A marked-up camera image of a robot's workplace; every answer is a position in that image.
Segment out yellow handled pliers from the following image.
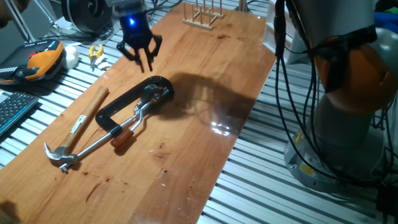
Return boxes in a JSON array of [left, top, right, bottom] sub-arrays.
[[88, 44, 104, 72]]

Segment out white round object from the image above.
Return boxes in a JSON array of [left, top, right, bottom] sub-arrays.
[[60, 45, 80, 70]]

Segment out blue plastic bag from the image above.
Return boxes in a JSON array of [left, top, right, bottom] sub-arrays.
[[374, 11, 398, 35]]

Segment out orange black teach pendant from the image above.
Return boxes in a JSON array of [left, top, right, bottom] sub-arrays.
[[0, 39, 65, 85]]

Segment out glossy wooden board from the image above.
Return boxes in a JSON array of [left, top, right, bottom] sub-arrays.
[[0, 1, 277, 224]]

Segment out wooden dish rack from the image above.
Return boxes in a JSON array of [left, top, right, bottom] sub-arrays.
[[182, 0, 225, 31]]

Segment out black C-clamp with screw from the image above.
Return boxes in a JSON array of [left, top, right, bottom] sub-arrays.
[[58, 75, 175, 174]]

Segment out wooden post stand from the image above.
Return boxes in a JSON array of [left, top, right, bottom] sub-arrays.
[[234, 0, 249, 13]]

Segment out grey metal stand pole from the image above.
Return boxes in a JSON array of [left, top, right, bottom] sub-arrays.
[[2, 0, 37, 43]]

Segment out black computer keyboard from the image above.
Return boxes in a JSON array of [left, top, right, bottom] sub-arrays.
[[0, 91, 40, 137]]

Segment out white drawer box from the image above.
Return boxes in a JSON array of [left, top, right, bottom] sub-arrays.
[[262, 0, 312, 65]]

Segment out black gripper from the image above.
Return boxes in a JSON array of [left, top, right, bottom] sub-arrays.
[[116, 6, 164, 74]]

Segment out wooden handle claw hammer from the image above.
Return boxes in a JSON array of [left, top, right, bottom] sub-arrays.
[[43, 86, 109, 166]]

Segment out black filament spool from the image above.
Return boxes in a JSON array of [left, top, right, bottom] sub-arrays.
[[60, 0, 113, 35]]

